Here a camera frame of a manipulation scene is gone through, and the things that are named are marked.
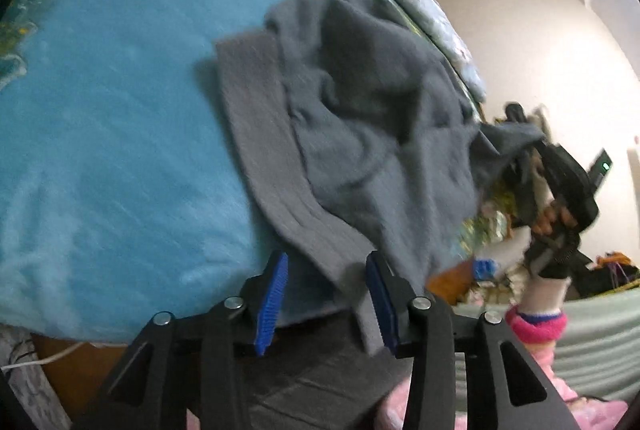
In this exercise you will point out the wooden bed frame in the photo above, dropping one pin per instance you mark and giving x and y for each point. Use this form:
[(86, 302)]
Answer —
[(75, 375)]

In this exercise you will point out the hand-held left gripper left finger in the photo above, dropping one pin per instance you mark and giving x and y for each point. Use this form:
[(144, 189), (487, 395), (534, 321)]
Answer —
[(270, 310)]

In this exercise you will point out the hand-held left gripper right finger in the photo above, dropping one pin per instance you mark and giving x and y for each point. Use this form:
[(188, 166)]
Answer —
[(382, 310)]

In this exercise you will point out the light blue floral quilt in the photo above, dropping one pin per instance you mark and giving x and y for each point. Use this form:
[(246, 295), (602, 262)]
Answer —
[(425, 5)]

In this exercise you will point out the teal floral bed sheet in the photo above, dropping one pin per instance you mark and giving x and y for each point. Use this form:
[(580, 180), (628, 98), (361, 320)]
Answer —
[(115, 135)]

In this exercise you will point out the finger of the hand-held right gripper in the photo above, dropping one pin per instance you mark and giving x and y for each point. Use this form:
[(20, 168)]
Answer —
[(515, 116), (520, 190)]

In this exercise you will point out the orange cloth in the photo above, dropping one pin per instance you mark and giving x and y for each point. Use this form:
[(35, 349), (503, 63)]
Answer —
[(450, 280)]

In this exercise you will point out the person's right hand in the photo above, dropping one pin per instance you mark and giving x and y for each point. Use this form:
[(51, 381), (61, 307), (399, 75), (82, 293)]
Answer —
[(550, 217)]

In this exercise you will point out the person's right forearm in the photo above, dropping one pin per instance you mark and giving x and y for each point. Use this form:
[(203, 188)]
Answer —
[(537, 315)]

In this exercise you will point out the person's pink clothing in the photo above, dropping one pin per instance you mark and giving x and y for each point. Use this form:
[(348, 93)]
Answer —
[(560, 390)]

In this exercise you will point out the grey knit garment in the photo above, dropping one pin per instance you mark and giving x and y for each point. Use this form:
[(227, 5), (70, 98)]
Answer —
[(360, 120)]

